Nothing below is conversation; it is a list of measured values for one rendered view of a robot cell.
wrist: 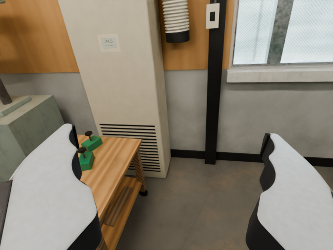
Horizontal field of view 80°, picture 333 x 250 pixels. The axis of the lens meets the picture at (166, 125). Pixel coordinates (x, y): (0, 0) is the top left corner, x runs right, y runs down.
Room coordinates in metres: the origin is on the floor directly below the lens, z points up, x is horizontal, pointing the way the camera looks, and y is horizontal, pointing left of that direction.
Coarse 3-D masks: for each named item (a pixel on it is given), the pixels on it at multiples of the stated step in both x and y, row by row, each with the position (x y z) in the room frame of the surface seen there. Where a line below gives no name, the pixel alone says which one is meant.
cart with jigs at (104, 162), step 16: (80, 144) 1.11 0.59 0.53; (96, 144) 1.05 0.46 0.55; (112, 144) 1.07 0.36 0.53; (128, 144) 1.06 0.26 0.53; (80, 160) 0.88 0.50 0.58; (96, 160) 0.93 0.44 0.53; (112, 160) 0.91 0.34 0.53; (128, 160) 0.90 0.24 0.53; (96, 176) 0.80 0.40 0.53; (112, 176) 0.79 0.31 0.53; (96, 192) 0.68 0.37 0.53; (112, 192) 0.68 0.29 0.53; (128, 192) 0.95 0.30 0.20; (144, 192) 1.06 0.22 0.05; (112, 208) 0.83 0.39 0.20; (128, 208) 0.84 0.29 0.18; (112, 224) 0.72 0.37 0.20; (112, 240) 0.64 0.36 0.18
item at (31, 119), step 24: (0, 0) 1.36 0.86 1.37; (0, 96) 1.40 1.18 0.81; (24, 96) 1.53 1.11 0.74; (48, 96) 1.59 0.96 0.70; (0, 120) 1.22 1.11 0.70; (24, 120) 1.27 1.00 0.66; (48, 120) 1.47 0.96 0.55; (0, 144) 1.18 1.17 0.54; (24, 144) 1.19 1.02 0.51; (0, 168) 1.21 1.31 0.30
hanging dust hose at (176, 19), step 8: (168, 0) 1.33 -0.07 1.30; (176, 0) 1.31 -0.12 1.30; (184, 0) 1.32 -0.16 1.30; (168, 8) 1.33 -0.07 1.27; (176, 8) 1.31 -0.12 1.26; (184, 8) 1.33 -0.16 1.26; (168, 16) 1.32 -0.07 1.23; (176, 16) 1.31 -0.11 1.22; (184, 16) 1.33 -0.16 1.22; (168, 24) 1.34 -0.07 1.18; (176, 24) 1.31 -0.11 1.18; (184, 24) 1.32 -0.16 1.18; (168, 32) 1.33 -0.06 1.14; (176, 32) 1.31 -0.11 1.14; (184, 32) 1.31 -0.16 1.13; (168, 40) 1.34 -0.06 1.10; (176, 40) 1.31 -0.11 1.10; (184, 40) 1.31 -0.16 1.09
